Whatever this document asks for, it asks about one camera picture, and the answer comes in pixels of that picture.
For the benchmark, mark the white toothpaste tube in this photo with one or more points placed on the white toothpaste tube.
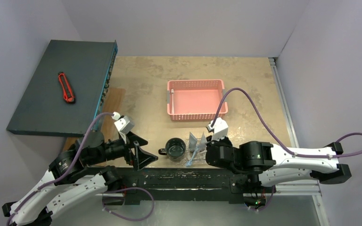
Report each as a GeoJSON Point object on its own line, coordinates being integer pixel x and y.
{"type": "Point", "coordinates": [192, 142]}

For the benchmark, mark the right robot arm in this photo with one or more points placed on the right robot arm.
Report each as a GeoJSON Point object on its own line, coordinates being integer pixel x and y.
{"type": "Point", "coordinates": [268, 164]}

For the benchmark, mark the grey toothbrush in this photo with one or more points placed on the grey toothbrush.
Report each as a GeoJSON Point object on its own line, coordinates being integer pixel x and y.
{"type": "Point", "coordinates": [190, 161]}

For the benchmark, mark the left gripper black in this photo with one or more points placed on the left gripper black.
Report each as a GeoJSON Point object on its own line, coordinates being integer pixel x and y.
{"type": "Point", "coordinates": [141, 157]}

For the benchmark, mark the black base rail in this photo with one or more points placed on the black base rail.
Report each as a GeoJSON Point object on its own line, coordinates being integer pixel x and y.
{"type": "Point", "coordinates": [183, 184]}

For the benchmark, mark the pink plastic basket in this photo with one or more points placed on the pink plastic basket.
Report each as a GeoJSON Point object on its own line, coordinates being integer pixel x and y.
{"type": "Point", "coordinates": [194, 100]}

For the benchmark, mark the aluminium frame rail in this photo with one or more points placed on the aluminium frame rail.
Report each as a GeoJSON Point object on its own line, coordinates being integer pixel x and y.
{"type": "Point", "coordinates": [301, 187]}

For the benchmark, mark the red utility knife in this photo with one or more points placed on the red utility knife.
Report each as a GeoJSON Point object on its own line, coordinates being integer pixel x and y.
{"type": "Point", "coordinates": [68, 94]}

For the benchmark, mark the clear textured oval tray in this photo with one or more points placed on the clear textured oval tray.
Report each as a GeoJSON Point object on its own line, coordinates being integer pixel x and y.
{"type": "Point", "coordinates": [200, 158]}

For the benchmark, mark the dark green mug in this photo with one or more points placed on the dark green mug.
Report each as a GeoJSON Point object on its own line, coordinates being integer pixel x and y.
{"type": "Point", "coordinates": [175, 149]}

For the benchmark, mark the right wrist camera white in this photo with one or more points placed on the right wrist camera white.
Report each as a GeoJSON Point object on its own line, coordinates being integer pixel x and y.
{"type": "Point", "coordinates": [218, 128]}

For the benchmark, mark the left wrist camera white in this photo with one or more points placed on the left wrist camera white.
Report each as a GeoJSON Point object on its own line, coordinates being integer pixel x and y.
{"type": "Point", "coordinates": [123, 124]}

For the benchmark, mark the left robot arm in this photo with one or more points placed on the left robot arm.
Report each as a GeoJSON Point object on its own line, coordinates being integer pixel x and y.
{"type": "Point", "coordinates": [51, 196]}

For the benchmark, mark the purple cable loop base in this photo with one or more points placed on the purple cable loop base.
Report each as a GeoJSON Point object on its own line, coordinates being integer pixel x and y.
{"type": "Point", "coordinates": [131, 202]}

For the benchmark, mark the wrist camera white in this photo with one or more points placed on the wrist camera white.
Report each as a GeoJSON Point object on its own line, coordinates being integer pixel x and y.
{"type": "Point", "coordinates": [123, 124]}
{"type": "Point", "coordinates": [218, 128]}

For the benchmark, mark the red cap toothpaste tube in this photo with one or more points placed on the red cap toothpaste tube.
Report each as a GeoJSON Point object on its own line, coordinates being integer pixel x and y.
{"type": "Point", "coordinates": [201, 145]}

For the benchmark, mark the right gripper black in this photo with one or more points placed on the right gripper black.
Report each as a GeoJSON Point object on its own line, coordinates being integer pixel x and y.
{"type": "Point", "coordinates": [211, 149]}

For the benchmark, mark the dark grey network switch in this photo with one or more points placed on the dark grey network switch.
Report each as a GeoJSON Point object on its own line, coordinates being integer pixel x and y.
{"type": "Point", "coordinates": [42, 110]}

